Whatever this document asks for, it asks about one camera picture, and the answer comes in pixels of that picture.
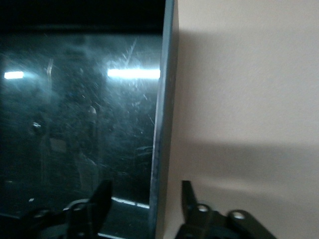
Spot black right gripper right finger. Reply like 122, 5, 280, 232
174, 180, 278, 239

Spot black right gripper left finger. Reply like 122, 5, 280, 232
21, 179, 113, 239

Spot black plastic box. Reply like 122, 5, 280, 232
0, 0, 180, 239

